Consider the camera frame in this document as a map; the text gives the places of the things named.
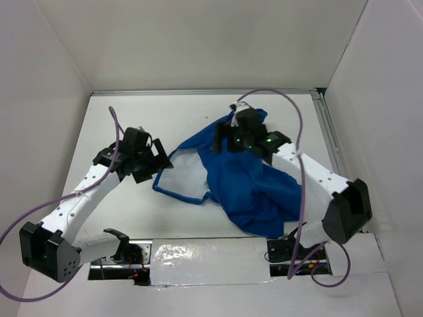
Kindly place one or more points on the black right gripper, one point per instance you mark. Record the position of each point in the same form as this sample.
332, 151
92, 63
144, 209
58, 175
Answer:
221, 130

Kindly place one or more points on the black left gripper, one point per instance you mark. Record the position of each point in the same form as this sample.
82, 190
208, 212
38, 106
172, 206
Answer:
143, 176

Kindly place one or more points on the blue jacket with white lining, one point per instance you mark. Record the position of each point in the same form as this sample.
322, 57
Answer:
256, 197

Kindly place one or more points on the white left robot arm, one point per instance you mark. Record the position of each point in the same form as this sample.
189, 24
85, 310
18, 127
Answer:
50, 246

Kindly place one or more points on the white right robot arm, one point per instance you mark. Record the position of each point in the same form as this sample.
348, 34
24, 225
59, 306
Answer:
282, 154

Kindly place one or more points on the white taped cover panel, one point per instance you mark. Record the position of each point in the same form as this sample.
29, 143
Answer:
215, 261

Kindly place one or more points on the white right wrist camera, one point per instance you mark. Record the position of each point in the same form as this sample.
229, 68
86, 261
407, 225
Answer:
236, 108

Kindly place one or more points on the aluminium table edge rail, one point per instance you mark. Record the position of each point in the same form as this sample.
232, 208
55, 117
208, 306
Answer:
238, 92

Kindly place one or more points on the aluminium right side rail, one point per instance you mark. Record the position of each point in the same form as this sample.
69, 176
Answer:
328, 132

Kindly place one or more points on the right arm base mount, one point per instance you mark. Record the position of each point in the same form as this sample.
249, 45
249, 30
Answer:
279, 253

